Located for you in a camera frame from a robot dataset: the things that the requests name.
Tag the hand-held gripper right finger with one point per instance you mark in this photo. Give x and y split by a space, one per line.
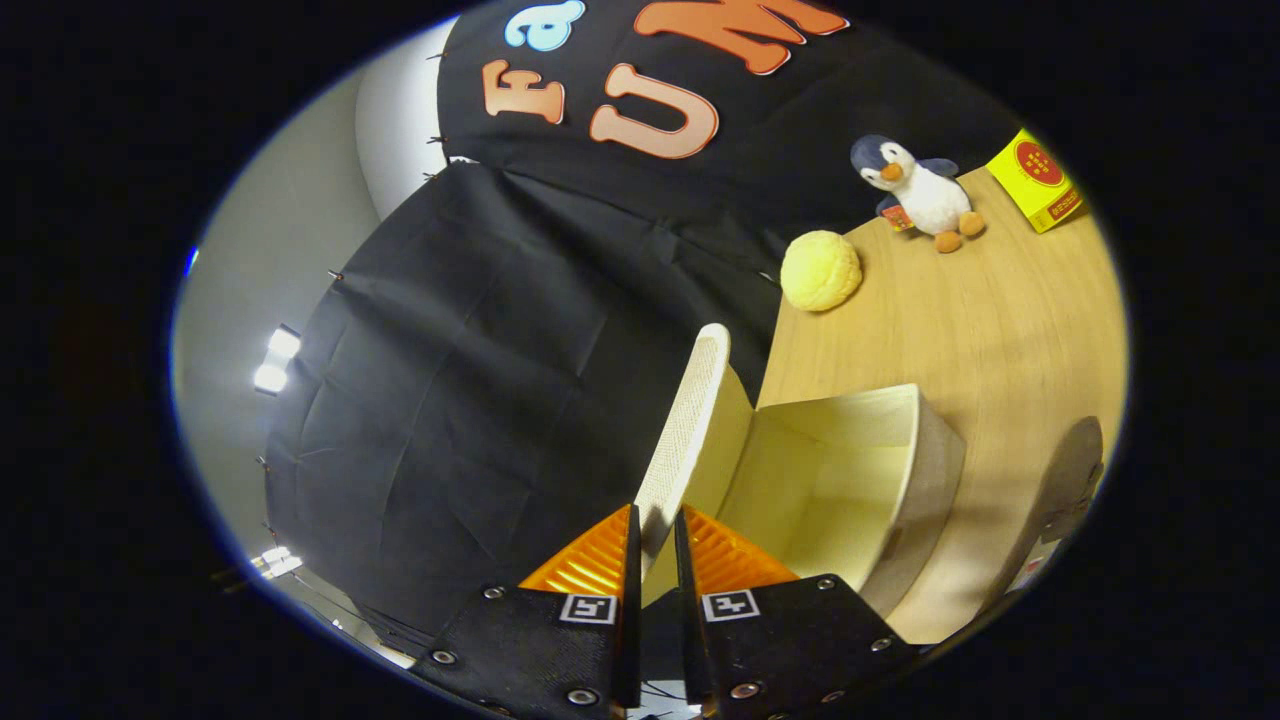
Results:
688 640

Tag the cream fabric storage box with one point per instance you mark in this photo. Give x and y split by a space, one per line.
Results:
830 480

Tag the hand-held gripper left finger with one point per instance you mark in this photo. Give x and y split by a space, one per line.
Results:
634 620

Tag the small ceiling light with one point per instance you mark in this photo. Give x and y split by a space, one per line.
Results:
275 560

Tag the ceiling strip light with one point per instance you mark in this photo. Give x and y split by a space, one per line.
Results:
275 362

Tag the yellow round plush bun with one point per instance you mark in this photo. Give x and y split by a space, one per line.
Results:
820 270

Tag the brown fuzzy shoe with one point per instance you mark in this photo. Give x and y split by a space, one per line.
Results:
1060 490

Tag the penguin plush toy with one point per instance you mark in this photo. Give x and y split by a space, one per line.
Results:
925 195

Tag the yellow book with red circle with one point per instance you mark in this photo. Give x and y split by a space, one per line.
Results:
1035 180

